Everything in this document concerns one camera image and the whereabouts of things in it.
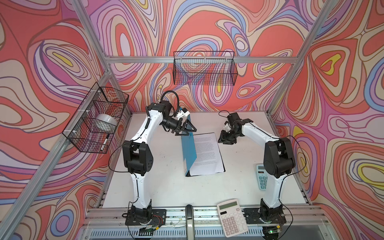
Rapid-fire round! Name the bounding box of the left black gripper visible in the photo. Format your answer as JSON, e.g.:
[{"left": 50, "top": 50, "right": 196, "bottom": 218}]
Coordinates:
[{"left": 160, "top": 117, "right": 196, "bottom": 136}]

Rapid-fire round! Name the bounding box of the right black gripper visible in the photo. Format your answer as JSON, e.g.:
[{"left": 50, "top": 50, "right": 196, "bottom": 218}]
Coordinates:
[{"left": 217, "top": 128, "right": 241, "bottom": 145}]

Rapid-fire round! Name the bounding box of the blue clip folder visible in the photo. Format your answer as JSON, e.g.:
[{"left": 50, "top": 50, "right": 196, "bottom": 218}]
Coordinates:
[{"left": 180, "top": 113, "right": 226, "bottom": 178}]

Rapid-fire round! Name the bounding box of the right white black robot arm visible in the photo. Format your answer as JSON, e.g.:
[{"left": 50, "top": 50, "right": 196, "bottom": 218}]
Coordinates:
[{"left": 218, "top": 113, "right": 296, "bottom": 223}]

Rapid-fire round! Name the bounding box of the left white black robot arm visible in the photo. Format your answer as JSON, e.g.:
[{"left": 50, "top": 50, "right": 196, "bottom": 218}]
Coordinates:
[{"left": 122, "top": 101, "right": 197, "bottom": 221}]

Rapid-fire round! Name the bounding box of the teal calculator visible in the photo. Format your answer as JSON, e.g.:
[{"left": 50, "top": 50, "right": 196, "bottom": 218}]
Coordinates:
[{"left": 256, "top": 164, "right": 268, "bottom": 191}]

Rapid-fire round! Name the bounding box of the black white marker pen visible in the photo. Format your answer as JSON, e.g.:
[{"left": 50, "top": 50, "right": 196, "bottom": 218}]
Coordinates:
[{"left": 100, "top": 134, "right": 110, "bottom": 152}]

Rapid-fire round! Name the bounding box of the white desktop calculator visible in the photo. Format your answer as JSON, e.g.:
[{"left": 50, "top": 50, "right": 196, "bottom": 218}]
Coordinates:
[{"left": 217, "top": 199, "right": 249, "bottom": 238}]

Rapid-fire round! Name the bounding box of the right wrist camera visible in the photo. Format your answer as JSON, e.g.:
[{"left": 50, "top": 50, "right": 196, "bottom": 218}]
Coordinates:
[{"left": 224, "top": 123, "right": 232, "bottom": 133}]

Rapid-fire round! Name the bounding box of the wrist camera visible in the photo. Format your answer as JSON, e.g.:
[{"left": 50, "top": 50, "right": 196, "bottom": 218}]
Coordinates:
[
  {"left": 176, "top": 108, "right": 190, "bottom": 120},
  {"left": 224, "top": 123, "right": 232, "bottom": 133}
]

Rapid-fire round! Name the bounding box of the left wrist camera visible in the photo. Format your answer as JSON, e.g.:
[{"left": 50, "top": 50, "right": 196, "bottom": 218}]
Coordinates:
[{"left": 176, "top": 108, "right": 190, "bottom": 120}]

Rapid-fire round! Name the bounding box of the black wire basket back wall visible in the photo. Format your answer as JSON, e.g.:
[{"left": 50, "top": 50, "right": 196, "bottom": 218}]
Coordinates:
[{"left": 173, "top": 50, "right": 238, "bottom": 86}]

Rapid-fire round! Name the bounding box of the black wire basket wall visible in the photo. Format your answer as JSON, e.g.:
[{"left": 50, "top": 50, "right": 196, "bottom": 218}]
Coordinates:
[
  {"left": 63, "top": 83, "right": 129, "bottom": 154},
  {"left": 173, "top": 50, "right": 238, "bottom": 86}
]

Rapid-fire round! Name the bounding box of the black centre post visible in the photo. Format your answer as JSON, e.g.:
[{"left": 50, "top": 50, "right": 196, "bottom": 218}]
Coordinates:
[{"left": 185, "top": 205, "right": 195, "bottom": 240}]

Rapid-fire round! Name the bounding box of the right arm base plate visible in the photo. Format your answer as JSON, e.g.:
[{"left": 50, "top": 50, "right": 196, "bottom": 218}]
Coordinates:
[{"left": 244, "top": 206, "right": 287, "bottom": 225}]

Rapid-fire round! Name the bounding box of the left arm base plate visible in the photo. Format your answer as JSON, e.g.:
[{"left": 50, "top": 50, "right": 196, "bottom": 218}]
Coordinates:
[{"left": 124, "top": 208, "right": 167, "bottom": 227}]

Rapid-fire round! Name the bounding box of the black wire basket left wall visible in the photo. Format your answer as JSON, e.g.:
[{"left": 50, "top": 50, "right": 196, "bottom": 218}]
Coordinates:
[{"left": 63, "top": 83, "right": 129, "bottom": 154}]

